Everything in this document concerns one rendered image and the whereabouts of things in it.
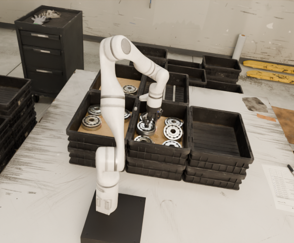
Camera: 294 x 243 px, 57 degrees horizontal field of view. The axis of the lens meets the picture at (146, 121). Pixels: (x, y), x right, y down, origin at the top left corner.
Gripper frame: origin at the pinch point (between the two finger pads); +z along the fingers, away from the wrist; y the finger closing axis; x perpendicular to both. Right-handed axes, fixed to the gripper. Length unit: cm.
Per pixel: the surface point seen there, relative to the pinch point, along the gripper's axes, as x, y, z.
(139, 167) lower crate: -13.1, -17.4, 11.2
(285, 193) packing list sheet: -67, 38, 17
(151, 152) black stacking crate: -16.4, -13.6, -0.2
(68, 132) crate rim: 12.1, -41.9, -5.4
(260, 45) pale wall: 110, 342, 56
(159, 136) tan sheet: -5.9, 1.6, 4.4
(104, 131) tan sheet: 13.3, -21.2, 4.5
